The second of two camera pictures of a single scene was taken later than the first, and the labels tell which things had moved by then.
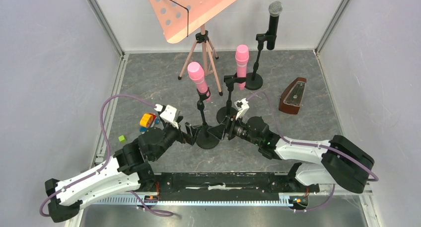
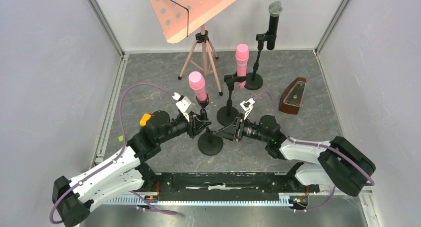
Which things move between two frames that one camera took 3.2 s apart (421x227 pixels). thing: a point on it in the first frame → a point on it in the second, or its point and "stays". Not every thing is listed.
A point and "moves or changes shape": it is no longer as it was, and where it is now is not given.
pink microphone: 242,55 stays
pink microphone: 196,72 → 197,82
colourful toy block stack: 147,120 stays
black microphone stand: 253,81 stays
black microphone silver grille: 275,8 stays
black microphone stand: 204,139 moves or changes shape
